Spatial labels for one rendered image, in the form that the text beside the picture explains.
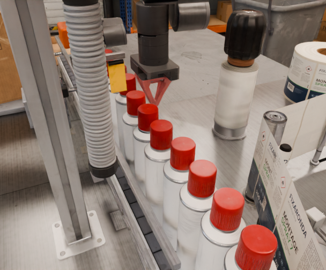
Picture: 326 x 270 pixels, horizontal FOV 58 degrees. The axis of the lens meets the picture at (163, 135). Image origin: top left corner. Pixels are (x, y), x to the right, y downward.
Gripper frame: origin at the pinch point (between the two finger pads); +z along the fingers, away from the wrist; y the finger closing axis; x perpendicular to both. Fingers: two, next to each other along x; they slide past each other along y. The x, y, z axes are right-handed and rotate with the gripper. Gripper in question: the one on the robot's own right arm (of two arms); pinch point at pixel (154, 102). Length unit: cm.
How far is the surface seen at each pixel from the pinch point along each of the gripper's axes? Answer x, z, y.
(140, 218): 10.1, 13.4, -16.7
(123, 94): 7.1, -4.0, -1.4
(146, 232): 10.1, 13.5, -20.0
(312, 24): -229, 46, 159
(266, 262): 6.0, -5.4, -40.9
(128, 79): 5.7, -7.1, -1.7
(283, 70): -74, 19, 36
